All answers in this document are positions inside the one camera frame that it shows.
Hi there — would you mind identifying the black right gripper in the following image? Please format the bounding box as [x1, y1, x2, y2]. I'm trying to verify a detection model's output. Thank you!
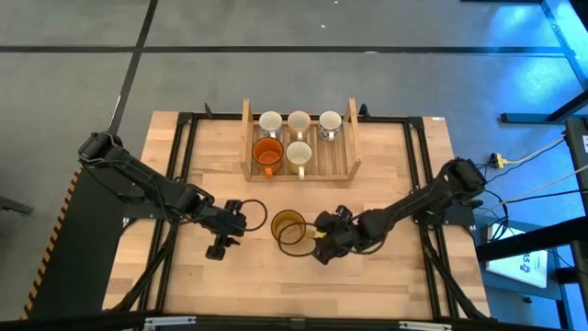
[311, 205, 369, 266]

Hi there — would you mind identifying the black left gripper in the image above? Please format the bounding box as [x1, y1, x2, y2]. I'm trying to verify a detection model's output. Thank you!
[204, 198, 250, 262]

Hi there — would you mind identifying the mustard yellow mug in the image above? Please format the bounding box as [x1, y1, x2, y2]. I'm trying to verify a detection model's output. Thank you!
[269, 209, 328, 247]

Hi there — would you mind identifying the white mug with olive outside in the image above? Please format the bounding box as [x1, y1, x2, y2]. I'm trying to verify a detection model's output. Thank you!
[286, 140, 314, 180]

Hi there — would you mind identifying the orange mug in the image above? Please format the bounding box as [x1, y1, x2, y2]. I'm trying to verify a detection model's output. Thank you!
[251, 136, 285, 179]

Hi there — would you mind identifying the yellow patterned mug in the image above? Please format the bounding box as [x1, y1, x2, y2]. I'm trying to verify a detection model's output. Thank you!
[287, 109, 312, 142]

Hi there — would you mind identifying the blue white geometric mug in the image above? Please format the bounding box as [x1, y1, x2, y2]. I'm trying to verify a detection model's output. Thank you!
[258, 110, 284, 139]

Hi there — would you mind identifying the wooden mug rack tray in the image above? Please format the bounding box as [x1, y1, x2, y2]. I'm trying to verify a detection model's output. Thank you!
[239, 96, 364, 182]

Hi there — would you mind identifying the navy floral mug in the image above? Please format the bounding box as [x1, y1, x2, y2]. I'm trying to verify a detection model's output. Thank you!
[318, 109, 344, 142]

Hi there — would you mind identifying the black platform with hazard stripes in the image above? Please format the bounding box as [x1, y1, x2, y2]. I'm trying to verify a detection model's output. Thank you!
[20, 167, 139, 321]

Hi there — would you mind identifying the white printed box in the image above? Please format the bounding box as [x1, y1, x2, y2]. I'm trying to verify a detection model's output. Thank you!
[485, 224, 550, 290]

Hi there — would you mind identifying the grey floor foot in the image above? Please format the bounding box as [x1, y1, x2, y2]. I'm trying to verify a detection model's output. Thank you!
[0, 196, 34, 216]

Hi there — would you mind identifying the black floor stand beam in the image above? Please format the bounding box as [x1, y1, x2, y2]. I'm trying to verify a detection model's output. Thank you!
[500, 0, 588, 124]

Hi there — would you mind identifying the black right gripper cable loop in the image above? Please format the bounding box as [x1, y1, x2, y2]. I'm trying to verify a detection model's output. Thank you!
[275, 222, 322, 257]

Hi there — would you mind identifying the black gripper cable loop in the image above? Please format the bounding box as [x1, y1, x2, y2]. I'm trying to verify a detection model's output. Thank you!
[238, 199, 269, 233]
[275, 222, 322, 257]

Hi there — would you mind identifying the black left gripper cable loop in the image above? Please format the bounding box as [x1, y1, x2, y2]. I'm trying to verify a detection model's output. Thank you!
[238, 199, 269, 233]

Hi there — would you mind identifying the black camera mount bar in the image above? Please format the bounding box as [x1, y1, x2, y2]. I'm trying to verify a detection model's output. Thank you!
[0, 312, 588, 331]

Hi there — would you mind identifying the silver metal bracket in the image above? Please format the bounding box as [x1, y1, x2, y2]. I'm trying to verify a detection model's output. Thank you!
[142, 315, 198, 331]
[398, 320, 454, 331]

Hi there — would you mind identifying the black aluminium table frame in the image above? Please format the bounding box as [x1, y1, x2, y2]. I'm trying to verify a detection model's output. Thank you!
[107, 111, 491, 321]

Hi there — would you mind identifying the black neighbouring table frame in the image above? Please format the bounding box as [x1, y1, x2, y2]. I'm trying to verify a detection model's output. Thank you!
[475, 215, 588, 331]

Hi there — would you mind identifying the black cable bundle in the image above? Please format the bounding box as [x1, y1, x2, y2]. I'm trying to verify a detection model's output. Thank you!
[472, 163, 588, 243]

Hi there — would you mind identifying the white cable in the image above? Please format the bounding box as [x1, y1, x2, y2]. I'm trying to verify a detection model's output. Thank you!
[504, 136, 567, 165]
[477, 165, 588, 212]

